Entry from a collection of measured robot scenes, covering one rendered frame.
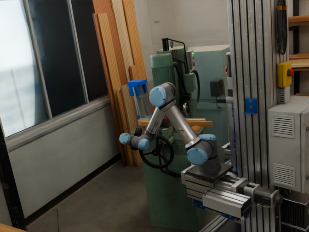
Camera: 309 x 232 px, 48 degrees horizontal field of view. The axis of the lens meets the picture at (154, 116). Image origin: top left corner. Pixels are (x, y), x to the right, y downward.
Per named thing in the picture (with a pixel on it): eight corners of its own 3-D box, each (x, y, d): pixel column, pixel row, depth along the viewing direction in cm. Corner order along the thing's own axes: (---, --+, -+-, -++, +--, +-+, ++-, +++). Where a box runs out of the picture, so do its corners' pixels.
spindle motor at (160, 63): (151, 95, 285) (146, 56, 276) (158, 89, 301) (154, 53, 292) (171, 94, 278) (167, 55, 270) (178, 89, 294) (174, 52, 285)
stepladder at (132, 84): (148, 183, 400) (124, 83, 373) (158, 173, 421) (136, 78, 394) (160, 184, 391) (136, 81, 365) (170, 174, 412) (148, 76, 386)
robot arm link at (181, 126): (217, 152, 216) (168, 78, 216) (208, 162, 203) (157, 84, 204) (202, 160, 222) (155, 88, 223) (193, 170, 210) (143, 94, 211)
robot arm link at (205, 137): (220, 151, 228) (218, 131, 224) (213, 159, 217) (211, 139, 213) (203, 149, 234) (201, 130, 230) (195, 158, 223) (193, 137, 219)
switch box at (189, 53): (185, 70, 306) (183, 51, 301) (188, 68, 314) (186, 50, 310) (192, 70, 303) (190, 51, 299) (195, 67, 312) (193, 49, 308)
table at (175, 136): (126, 143, 287) (124, 136, 286) (140, 130, 314) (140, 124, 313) (197, 144, 264) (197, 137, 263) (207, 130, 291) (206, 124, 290)
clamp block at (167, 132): (151, 140, 278) (149, 129, 275) (157, 134, 290) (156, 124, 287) (168, 140, 272) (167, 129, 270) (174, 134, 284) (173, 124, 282)
